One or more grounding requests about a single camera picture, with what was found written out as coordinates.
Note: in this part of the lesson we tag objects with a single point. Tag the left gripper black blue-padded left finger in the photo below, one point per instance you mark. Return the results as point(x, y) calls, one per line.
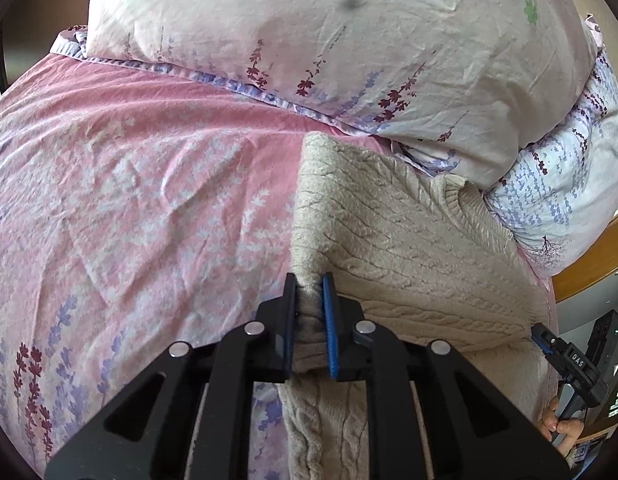
point(188, 413)

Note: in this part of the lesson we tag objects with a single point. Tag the white blue floral pillow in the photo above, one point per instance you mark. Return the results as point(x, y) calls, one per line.
point(562, 191)

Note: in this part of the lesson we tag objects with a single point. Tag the wooden headboard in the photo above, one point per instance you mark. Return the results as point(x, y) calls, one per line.
point(597, 263)

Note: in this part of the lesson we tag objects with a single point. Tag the pale pink floral pillow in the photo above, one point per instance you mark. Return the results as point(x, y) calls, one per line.
point(458, 86)

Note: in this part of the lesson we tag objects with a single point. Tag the person's right hand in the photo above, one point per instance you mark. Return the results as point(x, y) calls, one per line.
point(569, 429)

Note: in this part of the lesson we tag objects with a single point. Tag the pink floral bed sheet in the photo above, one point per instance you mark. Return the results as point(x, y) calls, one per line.
point(137, 209)

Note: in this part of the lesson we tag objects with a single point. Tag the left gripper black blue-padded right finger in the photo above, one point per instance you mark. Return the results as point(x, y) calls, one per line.
point(431, 413)

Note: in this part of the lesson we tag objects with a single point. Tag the beige cable-knit sweater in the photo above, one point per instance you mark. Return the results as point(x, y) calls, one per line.
point(425, 258)

